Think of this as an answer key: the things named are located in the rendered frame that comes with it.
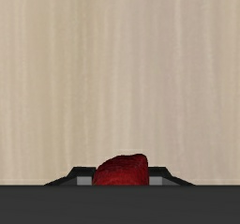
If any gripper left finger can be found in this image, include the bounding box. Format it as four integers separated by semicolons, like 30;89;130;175
44;166;98;187

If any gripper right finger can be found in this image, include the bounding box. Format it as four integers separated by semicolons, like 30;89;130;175
147;166;195;187

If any red strawberry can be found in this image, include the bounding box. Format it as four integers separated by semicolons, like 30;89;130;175
91;153;150;187

